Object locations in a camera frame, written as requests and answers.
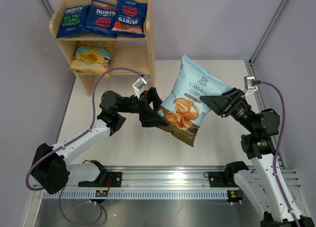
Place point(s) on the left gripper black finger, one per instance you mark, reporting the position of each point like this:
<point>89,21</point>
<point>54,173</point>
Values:
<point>155,120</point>
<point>153,97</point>

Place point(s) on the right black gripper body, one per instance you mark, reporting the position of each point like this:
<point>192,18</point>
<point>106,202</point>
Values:
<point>238,109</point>

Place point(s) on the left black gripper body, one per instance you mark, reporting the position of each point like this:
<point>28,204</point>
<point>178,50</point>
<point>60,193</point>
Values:
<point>143,96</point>

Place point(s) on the light blue cassava chips bag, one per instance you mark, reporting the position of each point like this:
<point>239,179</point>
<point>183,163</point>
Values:
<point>183,109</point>

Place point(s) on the yellow kettle cooked chips bag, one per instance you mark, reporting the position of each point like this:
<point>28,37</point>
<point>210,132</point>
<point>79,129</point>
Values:
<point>93,57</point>

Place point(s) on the blue spicy sweet chilli bag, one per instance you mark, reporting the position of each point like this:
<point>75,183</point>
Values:
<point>100,18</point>

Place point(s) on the blue sea salt vinegar bag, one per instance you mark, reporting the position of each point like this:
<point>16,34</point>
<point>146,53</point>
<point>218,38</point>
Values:
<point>73,21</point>

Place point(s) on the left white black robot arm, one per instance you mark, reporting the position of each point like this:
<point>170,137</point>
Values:
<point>52,166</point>

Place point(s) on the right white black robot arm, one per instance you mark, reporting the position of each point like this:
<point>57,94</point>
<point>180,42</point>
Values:
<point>271,197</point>

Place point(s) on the wooden two-tier shelf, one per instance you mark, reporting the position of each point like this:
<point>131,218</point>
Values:
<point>135,53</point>

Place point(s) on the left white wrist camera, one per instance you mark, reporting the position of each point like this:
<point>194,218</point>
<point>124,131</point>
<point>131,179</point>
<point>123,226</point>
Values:
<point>141,84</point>

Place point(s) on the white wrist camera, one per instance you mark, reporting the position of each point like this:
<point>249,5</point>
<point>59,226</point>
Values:
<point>141,84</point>
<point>250,84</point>

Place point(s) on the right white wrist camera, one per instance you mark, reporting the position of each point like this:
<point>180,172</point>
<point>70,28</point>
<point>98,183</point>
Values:
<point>250,84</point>

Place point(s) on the aluminium mounting rail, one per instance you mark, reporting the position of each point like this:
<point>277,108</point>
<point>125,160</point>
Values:
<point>133,177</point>

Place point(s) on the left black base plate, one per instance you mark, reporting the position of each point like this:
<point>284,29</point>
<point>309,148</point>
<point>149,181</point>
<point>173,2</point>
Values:
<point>112,179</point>

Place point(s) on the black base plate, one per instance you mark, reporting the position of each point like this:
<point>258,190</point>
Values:
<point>221,179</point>
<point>112,179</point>

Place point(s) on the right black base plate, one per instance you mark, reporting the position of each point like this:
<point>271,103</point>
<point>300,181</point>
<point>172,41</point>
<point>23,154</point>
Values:
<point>221,179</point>

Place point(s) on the white slotted cable duct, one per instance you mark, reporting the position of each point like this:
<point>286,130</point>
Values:
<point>139,194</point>

